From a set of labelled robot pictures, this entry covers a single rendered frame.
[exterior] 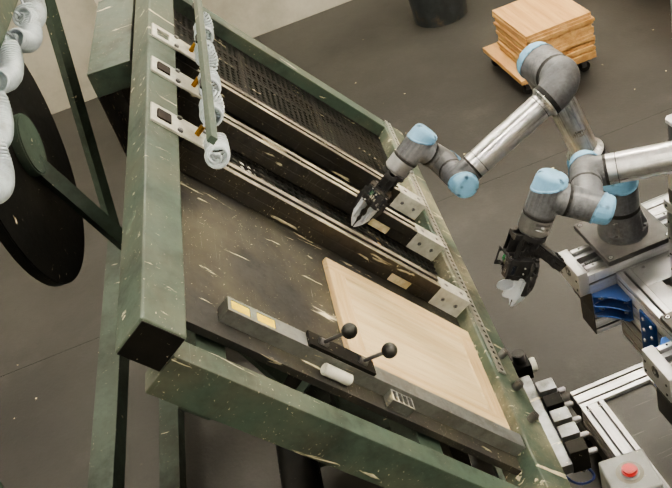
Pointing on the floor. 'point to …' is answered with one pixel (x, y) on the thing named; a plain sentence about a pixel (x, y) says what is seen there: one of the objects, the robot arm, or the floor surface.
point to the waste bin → (436, 3)
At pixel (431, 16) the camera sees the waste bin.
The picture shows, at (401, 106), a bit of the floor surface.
